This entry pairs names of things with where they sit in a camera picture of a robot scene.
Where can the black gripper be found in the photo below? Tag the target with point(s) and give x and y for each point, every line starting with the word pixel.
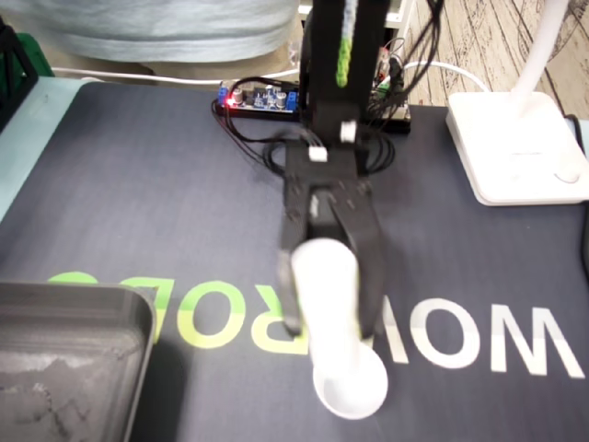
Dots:
pixel 324 216

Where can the white flanged plastic cylinder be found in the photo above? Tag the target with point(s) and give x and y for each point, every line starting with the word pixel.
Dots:
pixel 326 294

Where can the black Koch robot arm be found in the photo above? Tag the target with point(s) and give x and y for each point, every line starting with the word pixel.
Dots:
pixel 326 69

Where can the blue voltage converter board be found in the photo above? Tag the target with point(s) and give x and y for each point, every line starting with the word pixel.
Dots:
pixel 262 99

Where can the robot motor controller board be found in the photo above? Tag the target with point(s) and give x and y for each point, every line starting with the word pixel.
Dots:
pixel 389 87

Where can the dark grey WOWROBO mat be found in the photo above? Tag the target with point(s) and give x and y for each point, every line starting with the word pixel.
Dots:
pixel 138 184

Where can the white desk lamp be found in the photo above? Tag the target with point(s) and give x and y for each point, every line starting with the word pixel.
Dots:
pixel 506 147

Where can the black plastic tray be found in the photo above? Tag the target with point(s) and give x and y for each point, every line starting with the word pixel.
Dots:
pixel 69 368

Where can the person in light blue shirt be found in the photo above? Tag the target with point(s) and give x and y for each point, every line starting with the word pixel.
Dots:
pixel 161 23

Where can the green box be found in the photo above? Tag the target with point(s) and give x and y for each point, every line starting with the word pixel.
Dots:
pixel 39 55

